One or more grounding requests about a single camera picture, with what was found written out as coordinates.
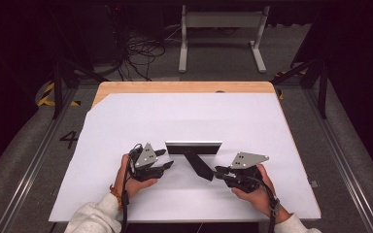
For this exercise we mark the black tripod stand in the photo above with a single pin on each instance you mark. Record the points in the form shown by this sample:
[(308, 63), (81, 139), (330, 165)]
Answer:
[(322, 87), (57, 87)]

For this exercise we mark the aluminium floor rail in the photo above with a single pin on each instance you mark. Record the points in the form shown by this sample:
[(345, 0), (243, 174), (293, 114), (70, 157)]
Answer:
[(29, 168), (338, 145)]

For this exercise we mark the white table cover sheet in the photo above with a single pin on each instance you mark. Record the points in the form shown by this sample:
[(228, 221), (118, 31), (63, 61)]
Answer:
[(181, 119)]

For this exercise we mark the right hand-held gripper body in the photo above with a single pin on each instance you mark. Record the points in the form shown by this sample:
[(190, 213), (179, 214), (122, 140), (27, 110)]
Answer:
[(246, 160)]

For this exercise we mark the person's right hand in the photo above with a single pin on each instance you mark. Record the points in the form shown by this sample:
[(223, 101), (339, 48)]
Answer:
[(259, 199)]

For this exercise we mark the black T-shaped block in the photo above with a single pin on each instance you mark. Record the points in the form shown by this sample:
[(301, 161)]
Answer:
[(192, 149)]

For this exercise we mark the white metal stand frame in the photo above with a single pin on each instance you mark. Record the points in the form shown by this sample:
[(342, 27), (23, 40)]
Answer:
[(221, 20)]

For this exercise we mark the person's left hand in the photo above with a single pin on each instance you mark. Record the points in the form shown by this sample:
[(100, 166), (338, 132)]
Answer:
[(131, 187)]

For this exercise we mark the small grey bracket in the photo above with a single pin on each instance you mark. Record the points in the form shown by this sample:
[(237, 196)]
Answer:
[(314, 183)]

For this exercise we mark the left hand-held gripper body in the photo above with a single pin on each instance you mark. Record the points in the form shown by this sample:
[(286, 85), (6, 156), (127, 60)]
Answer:
[(146, 158)]

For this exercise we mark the yellow and black hazard tape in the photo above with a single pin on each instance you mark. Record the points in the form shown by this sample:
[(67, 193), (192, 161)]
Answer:
[(47, 97)]

